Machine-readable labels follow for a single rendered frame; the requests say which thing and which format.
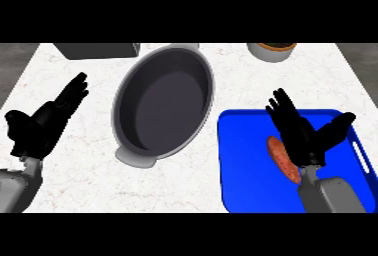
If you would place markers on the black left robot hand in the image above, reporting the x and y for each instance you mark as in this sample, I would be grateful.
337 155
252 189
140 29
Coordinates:
42 123

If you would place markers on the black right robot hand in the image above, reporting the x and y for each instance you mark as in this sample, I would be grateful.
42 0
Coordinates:
304 133

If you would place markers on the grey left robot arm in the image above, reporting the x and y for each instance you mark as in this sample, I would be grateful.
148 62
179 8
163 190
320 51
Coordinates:
20 185

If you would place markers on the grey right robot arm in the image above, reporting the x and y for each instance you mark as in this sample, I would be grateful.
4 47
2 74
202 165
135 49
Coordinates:
327 193

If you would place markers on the blue plastic tray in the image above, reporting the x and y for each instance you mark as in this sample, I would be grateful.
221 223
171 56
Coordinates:
252 166

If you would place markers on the grey oval pot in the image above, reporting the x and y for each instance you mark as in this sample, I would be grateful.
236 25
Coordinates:
163 105

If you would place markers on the grey plant pot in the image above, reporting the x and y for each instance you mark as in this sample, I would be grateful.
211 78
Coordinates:
273 51

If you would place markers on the dark grey box appliance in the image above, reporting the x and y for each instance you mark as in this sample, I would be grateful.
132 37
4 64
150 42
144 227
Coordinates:
97 50

